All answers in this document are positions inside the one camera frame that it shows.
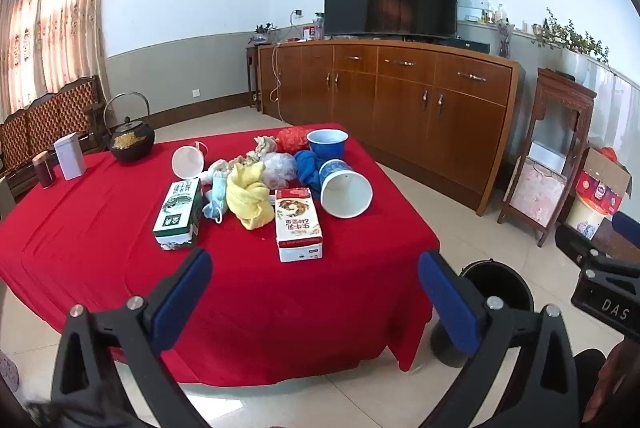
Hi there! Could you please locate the red tablecloth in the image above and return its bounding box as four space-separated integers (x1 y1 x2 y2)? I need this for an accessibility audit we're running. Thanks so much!
0 123 442 387

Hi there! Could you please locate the white tin canister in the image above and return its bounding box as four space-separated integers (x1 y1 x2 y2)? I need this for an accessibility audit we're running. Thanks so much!
53 132 87 182

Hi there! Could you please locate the white charger cable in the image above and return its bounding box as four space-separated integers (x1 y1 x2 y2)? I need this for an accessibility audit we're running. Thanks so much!
269 9 304 105

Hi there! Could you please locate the pink gift bag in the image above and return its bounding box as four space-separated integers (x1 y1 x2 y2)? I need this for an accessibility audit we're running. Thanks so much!
512 157 569 229

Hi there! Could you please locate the white flat box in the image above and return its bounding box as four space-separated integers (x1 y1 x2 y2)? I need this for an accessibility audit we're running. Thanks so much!
527 140 569 175

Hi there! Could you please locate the red and white cup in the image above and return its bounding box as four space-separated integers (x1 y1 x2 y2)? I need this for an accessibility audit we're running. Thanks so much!
171 141 209 181

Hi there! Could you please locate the green leafy plant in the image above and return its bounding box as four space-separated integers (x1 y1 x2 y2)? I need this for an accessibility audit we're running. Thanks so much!
532 7 612 65

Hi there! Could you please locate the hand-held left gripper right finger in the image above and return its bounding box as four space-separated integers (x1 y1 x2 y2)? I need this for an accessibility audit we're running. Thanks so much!
418 250 594 428

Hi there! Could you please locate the brown wooden sideboard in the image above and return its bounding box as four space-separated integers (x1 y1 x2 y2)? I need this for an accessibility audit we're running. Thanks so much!
257 38 524 217

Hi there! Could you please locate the white plant pot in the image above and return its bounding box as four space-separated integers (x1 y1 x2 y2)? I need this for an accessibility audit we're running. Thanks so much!
559 47 591 84

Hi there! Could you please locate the dark brown jar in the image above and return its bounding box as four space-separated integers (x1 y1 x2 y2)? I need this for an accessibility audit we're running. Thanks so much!
32 151 55 190

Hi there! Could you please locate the blue patterned paper cup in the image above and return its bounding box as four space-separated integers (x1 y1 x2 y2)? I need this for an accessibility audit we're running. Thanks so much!
318 157 375 220

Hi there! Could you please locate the group of small bottles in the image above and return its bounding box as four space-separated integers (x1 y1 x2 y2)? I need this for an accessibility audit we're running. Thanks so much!
462 0 511 24

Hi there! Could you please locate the open cardboard box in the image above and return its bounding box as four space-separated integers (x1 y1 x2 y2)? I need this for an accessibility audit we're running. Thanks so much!
574 146 634 215

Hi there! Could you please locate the yellow cloth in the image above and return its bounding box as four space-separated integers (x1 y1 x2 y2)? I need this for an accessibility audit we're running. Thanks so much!
225 162 276 230

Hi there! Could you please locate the white tissue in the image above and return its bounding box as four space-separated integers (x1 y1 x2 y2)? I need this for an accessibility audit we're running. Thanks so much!
202 157 236 184

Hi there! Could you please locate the green and white carton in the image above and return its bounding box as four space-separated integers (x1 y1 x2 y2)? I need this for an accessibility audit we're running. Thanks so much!
152 180 204 252

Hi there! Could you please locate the carved wooden plant stand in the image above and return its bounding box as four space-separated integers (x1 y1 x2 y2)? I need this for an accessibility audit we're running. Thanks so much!
497 68 599 248

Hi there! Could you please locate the clear plastic bag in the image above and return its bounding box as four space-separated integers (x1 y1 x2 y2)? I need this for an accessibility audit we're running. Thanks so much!
259 151 299 190

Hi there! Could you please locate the blue cloth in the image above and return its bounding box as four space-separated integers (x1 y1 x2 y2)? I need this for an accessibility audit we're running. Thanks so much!
292 149 326 192

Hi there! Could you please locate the beige cloth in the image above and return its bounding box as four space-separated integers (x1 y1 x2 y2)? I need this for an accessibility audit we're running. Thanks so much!
234 135 279 169

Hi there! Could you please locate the carved wooden bench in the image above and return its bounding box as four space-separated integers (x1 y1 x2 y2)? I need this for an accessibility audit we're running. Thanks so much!
0 75 109 199

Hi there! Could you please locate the black trash bin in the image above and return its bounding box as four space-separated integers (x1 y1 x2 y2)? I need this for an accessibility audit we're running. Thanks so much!
429 258 535 369

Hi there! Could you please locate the white round bucket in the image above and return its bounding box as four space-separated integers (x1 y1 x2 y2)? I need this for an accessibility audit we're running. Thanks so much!
564 195 609 242

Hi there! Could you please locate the red and white milk carton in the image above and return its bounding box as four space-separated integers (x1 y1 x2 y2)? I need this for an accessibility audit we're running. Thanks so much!
274 187 325 263

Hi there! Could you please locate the dark wooden side table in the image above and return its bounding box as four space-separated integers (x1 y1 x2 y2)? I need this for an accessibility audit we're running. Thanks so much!
245 44 261 112

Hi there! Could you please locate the blue face mask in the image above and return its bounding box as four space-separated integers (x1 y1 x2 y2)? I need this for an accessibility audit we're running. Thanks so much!
202 169 231 224

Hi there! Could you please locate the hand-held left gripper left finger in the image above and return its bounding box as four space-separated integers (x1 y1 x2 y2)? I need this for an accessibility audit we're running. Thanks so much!
50 249 213 428

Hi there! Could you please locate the person's right hand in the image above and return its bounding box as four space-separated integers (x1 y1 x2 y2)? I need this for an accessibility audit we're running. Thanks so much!
582 337 640 427

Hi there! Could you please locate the small potted plant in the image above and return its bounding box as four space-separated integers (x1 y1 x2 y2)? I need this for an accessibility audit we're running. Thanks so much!
248 22 279 47

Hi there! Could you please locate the black iron teapot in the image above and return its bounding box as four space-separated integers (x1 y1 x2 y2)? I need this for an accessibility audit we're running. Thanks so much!
102 91 156 167

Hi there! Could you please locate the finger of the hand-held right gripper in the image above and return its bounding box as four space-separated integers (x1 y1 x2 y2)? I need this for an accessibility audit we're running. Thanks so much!
612 211 640 238
555 224 640 280

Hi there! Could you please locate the red plastic bag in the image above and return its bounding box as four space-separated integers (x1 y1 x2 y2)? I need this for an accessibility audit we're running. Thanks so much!
276 126 314 155

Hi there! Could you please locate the blue paper bowl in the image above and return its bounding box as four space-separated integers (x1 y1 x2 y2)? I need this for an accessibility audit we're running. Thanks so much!
305 129 350 162

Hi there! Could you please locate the beige patterned curtain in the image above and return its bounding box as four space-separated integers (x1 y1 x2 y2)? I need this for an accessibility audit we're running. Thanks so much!
0 0 114 120

